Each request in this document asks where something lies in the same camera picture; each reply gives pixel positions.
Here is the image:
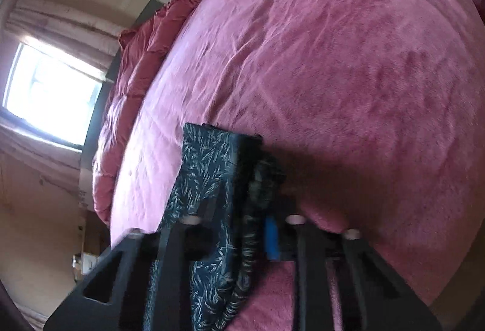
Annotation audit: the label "pink fleece bed sheet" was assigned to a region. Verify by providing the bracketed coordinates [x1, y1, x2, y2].
[109, 0, 484, 330]

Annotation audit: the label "red rumpled duvet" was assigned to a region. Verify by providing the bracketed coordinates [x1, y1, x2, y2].
[92, 0, 201, 224]

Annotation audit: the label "right pink curtain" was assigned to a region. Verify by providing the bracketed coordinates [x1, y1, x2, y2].
[5, 0, 124, 72]

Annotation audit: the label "dark leaf print pants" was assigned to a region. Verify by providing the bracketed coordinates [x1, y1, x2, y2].
[159, 123, 284, 330]

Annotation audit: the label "pink curtain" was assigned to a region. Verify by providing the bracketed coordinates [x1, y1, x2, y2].
[1, 117, 81, 187]
[5, 0, 124, 72]

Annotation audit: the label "left pink curtain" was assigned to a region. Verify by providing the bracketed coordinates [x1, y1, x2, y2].
[1, 117, 81, 187]

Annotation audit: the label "window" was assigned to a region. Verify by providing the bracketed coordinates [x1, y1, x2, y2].
[2, 43, 103, 148]

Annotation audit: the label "dark grey headboard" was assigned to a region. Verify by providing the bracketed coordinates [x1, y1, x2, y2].
[80, 0, 168, 168]

